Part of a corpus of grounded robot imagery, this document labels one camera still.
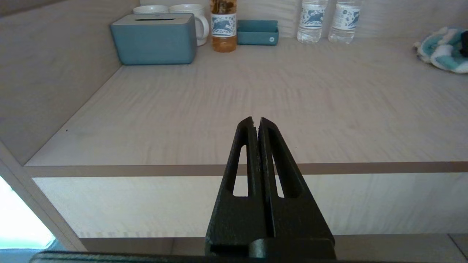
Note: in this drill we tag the pale wood cabinet front panel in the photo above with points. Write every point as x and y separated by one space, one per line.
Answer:
128 204

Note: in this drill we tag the clear water bottle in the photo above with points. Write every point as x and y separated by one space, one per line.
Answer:
310 22
344 22

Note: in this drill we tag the grey-blue tissue box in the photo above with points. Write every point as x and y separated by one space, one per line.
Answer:
153 42

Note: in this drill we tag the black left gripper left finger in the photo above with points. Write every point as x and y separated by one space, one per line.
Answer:
234 219

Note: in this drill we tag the small teal tray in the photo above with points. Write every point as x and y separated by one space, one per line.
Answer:
256 36

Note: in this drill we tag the half-full tea bottle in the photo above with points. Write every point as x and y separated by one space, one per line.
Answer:
223 33

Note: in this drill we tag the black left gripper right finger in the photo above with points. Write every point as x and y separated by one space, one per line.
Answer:
299 219

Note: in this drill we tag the green white striped towel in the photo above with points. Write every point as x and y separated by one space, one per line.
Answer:
438 51

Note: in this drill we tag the white cup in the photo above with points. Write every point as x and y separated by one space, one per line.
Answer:
150 9

